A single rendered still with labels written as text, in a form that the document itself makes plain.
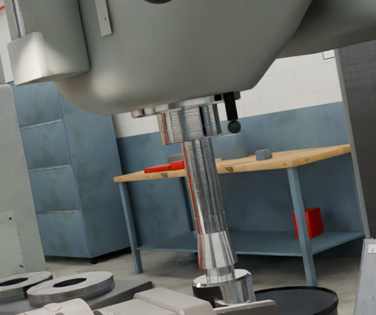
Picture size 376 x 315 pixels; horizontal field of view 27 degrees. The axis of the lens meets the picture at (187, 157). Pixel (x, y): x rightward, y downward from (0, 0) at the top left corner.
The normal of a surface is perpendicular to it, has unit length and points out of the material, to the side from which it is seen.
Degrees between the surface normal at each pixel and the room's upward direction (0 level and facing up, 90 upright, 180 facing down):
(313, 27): 117
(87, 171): 90
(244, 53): 122
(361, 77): 90
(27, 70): 90
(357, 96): 90
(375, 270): 64
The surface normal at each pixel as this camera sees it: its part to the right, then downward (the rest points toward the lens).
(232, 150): -0.80, 0.18
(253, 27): 0.63, 0.40
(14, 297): 0.26, 0.00
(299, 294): -0.53, 0.07
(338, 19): -0.60, 0.60
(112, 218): 0.61, -0.07
